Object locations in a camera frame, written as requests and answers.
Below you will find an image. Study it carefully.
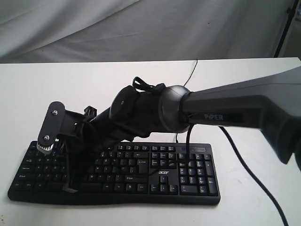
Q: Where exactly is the black keyboard cable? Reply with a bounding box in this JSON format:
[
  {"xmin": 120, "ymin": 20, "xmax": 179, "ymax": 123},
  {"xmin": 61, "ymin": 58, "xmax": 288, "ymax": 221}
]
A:
[{"xmin": 174, "ymin": 58, "xmax": 198, "ymax": 143}]

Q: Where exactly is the black acer keyboard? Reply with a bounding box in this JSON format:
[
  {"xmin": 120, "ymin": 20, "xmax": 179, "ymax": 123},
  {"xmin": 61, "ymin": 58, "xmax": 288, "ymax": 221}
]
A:
[{"xmin": 8, "ymin": 142, "xmax": 221, "ymax": 205}]

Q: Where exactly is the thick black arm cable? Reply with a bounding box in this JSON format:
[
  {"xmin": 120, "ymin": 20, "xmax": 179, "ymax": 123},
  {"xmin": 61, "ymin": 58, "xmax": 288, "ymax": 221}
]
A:
[{"xmin": 185, "ymin": 122, "xmax": 289, "ymax": 226}]

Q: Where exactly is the black tripod stand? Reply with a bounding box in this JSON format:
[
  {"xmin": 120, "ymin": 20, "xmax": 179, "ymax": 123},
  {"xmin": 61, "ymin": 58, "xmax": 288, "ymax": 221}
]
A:
[{"xmin": 273, "ymin": 0, "xmax": 301, "ymax": 58}]

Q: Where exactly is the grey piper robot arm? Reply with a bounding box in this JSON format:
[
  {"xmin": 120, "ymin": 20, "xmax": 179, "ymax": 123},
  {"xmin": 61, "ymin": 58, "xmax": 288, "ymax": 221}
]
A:
[{"xmin": 59, "ymin": 67, "xmax": 301, "ymax": 164}]

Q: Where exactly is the grey backdrop cloth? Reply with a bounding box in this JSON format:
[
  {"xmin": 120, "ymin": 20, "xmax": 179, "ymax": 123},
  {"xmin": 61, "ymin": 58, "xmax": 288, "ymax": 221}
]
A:
[{"xmin": 0, "ymin": 0, "xmax": 293, "ymax": 63}]

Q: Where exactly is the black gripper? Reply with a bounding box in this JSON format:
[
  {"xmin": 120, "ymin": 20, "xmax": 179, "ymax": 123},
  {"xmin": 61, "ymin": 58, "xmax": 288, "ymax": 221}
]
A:
[{"xmin": 63, "ymin": 113, "xmax": 135, "ymax": 193}]

